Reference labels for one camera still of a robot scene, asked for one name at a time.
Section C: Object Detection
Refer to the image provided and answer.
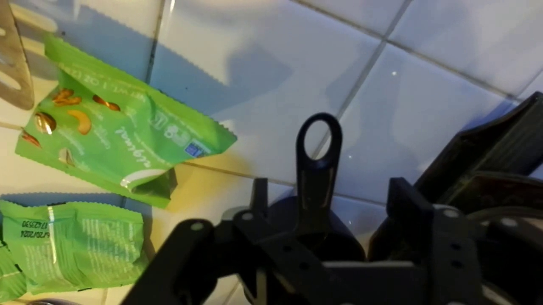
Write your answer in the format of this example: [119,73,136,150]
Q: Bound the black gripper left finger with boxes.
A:
[121,176,323,305]

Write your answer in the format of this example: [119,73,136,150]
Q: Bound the green and red utensils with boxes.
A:
[0,0,38,112]

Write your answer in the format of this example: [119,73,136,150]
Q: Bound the black bowl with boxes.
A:
[223,112,372,267]

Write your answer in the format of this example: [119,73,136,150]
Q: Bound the black framed table clock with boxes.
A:
[415,91,543,227]

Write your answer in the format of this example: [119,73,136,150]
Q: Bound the green cashew snack bag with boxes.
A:
[14,34,240,210]

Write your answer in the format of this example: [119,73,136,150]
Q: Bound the green snack bag plain print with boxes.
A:
[0,198,152,303]

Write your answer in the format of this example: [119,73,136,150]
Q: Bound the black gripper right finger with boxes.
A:
[371,176,543,305]

